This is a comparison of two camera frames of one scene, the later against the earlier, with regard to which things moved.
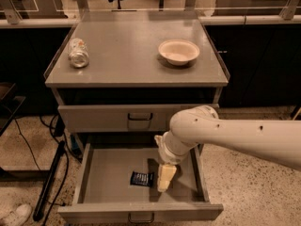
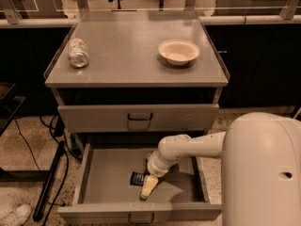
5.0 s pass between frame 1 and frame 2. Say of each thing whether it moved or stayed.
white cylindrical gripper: moved
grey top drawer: stayed
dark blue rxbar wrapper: stayed
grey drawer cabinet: stayed
